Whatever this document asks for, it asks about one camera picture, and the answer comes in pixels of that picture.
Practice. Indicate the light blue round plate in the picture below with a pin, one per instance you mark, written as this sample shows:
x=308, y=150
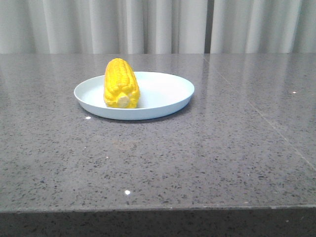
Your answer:
x=160, y=95

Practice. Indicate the yellow corn cob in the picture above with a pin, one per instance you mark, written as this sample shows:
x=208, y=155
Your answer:
x=121, y=88

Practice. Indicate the white pleated curtain right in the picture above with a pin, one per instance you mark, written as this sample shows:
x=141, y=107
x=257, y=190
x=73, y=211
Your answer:
x=263, y=26

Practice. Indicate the white pleated curtain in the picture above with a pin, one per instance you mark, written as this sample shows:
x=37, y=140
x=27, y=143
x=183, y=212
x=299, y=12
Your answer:
x=263, y=26
x=103, y=26

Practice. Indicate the white pleated curtain left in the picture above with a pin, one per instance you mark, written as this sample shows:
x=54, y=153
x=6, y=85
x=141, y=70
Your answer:
x=103, y=26

